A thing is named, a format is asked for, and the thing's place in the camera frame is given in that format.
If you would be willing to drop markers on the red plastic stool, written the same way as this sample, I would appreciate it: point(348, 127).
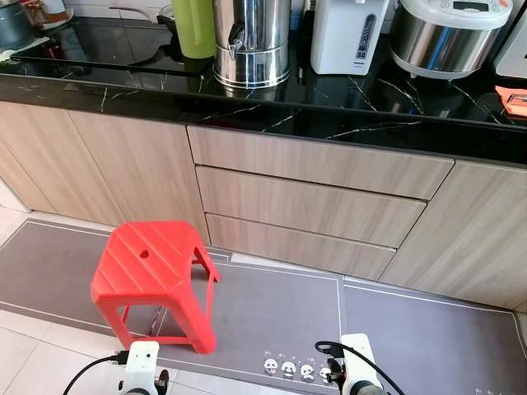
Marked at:
point(152, 263)

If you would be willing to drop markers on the grey floor mat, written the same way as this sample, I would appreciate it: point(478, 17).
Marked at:
point(428, 337)
point(263, 313)

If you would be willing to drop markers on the wooden drawer front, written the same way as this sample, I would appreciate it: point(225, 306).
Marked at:
point(300, 247)
point(309, 206)
point(321, 160)

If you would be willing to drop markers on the light wooden cabinet door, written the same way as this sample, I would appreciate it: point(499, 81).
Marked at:
point(49, 156)
point(140, 173)
point(469, 239)

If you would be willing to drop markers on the orange cloth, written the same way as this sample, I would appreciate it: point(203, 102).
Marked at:
point(512, 100)

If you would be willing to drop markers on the black glass cooktop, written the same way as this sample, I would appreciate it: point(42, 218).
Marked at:
point(99, 49)

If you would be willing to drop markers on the steel water urn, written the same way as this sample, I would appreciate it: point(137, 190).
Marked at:
point(251, 41)

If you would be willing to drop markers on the green thermos jug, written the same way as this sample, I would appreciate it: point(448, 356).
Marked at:
point(193, 29)

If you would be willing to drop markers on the white microwave oven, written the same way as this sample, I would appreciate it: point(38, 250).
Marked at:
point(515, 49)

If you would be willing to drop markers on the grey cooking pot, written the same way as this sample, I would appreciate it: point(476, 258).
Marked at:
point(12, 25)

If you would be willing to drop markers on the brown condiment jar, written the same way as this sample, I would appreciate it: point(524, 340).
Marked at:
point(45, 10)

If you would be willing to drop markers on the white electric water boiler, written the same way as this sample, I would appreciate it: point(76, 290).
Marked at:
point(346, 37)

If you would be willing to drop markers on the steel white rice cooker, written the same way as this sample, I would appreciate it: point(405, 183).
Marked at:
point(449, 41)

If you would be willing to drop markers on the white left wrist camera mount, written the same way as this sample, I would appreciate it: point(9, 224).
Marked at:
point(140, 362)

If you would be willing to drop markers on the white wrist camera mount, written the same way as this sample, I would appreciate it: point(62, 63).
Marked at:
point(140, 362)
point(359, 358)

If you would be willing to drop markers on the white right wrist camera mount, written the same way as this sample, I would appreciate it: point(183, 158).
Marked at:
point(359, 358)

